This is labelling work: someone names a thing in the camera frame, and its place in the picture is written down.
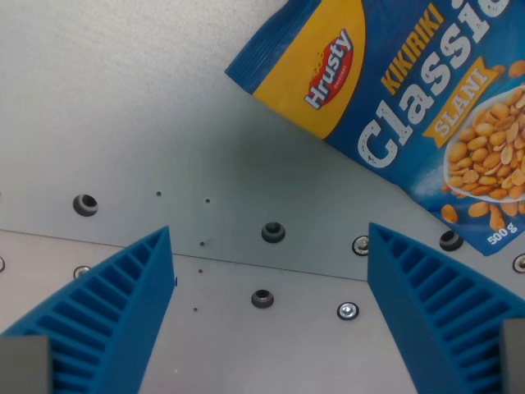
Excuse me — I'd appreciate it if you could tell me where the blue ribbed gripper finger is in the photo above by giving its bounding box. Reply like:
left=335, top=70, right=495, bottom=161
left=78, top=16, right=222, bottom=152
left=0, top=225, right=178, bottom=394
left=367, top=222, right=525, bottom=394

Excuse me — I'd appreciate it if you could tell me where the black countersunk bolt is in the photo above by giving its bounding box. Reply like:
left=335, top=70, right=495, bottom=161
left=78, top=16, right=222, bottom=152
left=261, top=221, right=287, bottom=244

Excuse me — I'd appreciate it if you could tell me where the blue Hrusty peanut bag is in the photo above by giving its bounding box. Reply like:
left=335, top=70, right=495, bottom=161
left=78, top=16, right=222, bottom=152
left=224, top=0, right=525, bottom=258

